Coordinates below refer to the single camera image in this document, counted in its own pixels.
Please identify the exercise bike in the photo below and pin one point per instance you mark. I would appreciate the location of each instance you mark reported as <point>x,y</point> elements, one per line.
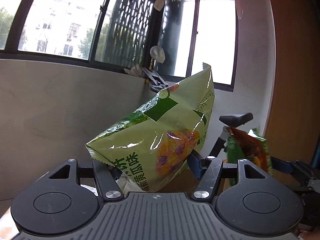
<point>236,118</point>

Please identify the large black-framed window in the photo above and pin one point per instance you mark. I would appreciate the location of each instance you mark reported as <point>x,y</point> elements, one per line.
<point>62,20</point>

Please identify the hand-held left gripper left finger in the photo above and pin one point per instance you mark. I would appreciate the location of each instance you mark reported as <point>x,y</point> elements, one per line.
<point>105,173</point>

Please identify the crumpled white cloth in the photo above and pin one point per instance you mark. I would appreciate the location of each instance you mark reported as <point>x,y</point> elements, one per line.
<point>133,70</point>

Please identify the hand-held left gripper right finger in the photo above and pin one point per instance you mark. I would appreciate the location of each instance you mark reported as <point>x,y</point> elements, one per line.
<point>195,165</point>

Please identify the black metal lattice screen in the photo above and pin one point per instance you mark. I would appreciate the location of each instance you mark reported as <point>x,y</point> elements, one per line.
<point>130,25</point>

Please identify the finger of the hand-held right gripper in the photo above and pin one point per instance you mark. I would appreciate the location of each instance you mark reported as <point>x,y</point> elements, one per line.
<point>282,165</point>

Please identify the narrow black-framed window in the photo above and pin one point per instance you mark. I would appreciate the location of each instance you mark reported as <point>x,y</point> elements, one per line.
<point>207,37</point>

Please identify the black perforated metal part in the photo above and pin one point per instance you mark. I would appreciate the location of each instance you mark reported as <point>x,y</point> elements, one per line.
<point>155,78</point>

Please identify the white cloth ball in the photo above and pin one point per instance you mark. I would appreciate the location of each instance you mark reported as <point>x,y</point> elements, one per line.
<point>157,53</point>

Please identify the orange and green snack bag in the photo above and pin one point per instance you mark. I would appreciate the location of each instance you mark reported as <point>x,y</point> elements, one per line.
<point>247,147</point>

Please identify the brown cardboard box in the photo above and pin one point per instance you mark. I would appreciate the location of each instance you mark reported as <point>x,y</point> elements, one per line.
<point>182,183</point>

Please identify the wooden cabinet panel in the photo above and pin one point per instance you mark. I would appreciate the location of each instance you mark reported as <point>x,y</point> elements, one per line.
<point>295,67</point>

